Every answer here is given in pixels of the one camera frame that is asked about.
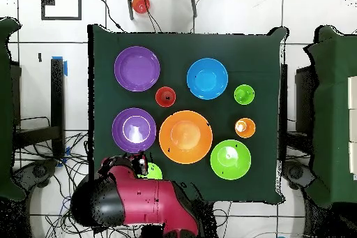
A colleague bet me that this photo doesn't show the small green bowl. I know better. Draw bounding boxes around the small green bowl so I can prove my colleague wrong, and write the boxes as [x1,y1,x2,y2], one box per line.
[137,162,163,180]

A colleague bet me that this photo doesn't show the red cup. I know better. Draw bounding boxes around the red cup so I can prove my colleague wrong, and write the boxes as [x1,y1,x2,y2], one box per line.
[155,86,177,108]

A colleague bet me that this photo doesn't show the large orange bowl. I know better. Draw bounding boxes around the large orange bowl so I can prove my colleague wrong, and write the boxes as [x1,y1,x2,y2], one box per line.
[158,110,213,165]

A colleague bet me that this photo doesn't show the blue bowl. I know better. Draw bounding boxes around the blue bowl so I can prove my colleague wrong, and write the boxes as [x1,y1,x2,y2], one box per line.
[186,57,229,101]

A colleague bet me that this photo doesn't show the purple bowl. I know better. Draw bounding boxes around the purple bowl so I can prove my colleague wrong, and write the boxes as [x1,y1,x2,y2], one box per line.
[112,107,158,154]
[114,45,161,93]

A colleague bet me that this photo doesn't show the green cup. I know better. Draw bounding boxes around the green cup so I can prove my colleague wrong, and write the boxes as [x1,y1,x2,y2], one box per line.
[233,84,255,105]

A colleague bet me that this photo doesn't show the orange cup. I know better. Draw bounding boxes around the orange cup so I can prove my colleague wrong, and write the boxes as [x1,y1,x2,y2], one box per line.
[234,117,257,139]

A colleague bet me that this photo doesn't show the dark green tablecloth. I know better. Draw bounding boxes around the dark green tablecloth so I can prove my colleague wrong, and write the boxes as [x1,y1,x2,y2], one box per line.
[87,24,288,204]

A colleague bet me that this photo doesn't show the large green bowl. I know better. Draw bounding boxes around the large green bowl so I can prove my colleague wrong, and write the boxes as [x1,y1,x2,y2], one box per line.
[210,139,252,181]

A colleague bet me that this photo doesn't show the small orange bowl on floor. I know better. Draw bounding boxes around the small orange bowl on floor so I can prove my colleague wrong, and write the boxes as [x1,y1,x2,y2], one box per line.
[131,0,151,15]

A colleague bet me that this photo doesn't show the grey black machine base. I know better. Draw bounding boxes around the grey black machine base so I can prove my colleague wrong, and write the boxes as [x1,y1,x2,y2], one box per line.
[12,159,58,188]
[281,161,316,190]

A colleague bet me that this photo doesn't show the neighbouring green table cloth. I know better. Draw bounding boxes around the neighbouring green table cloth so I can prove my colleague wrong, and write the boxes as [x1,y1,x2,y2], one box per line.
[0,17,27,202]
[303,25,357,208]

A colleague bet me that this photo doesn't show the white boxes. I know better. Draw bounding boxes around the white boxes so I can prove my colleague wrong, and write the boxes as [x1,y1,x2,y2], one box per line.
[347,75,357,179]

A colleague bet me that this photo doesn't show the bundle of cables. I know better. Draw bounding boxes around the bundle of cables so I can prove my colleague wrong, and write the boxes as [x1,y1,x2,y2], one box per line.
[15,131,93,238]

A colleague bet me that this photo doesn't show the black post stand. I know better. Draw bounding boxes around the black post stand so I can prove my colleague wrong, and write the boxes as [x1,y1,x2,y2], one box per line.
[13,57,66,158]

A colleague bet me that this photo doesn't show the black square frame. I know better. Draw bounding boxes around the black square frame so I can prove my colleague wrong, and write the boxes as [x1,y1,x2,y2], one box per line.
[40,0,82,21]

